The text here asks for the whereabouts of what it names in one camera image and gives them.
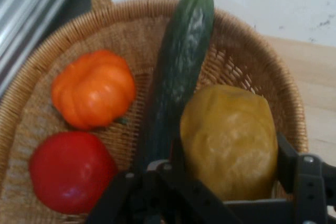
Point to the aluminium frame rail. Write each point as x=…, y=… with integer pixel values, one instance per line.
x=26, y=11

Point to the dark green cucumber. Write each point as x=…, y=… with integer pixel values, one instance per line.
x=181, y=64

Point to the red tomato left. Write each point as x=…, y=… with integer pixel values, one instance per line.
x=71, y=171

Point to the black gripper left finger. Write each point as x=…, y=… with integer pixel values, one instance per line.
x=162, y=197

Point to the wooden cutting board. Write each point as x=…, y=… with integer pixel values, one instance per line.
x=320, y=77

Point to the woven wicker basket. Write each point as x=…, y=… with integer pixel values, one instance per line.
x=126, y=37

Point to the yellow-brown potato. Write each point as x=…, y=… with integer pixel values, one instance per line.
x=231, y=140

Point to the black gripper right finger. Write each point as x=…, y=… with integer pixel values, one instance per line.
x=309, y=182

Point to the orange ribbed tomato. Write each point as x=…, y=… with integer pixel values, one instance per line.
x=94, y=90

